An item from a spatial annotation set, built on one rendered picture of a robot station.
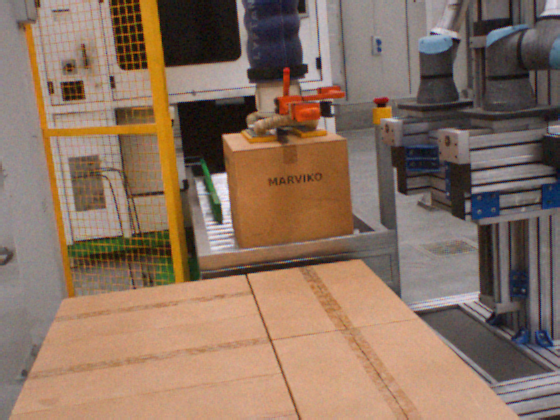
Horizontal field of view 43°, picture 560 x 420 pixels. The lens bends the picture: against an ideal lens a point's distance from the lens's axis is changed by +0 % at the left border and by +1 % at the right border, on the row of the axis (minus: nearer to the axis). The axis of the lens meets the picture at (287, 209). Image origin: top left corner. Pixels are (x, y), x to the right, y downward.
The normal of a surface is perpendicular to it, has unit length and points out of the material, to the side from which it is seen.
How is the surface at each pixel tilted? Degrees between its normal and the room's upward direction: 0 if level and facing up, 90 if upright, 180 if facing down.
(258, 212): 90
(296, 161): 90
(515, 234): 90
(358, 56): 90
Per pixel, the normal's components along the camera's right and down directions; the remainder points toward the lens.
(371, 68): 0.22, 0.18
